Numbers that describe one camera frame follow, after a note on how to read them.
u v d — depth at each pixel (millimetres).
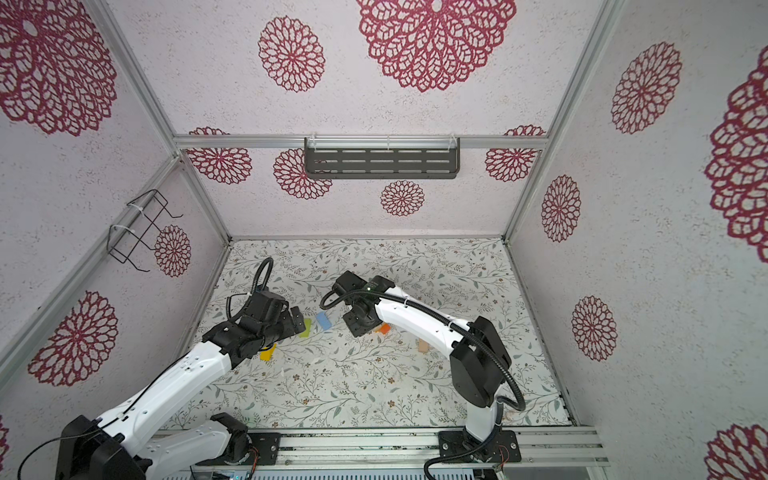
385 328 933
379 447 760
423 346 922
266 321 618
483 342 466
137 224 781
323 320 971
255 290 622
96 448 385
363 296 580
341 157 942
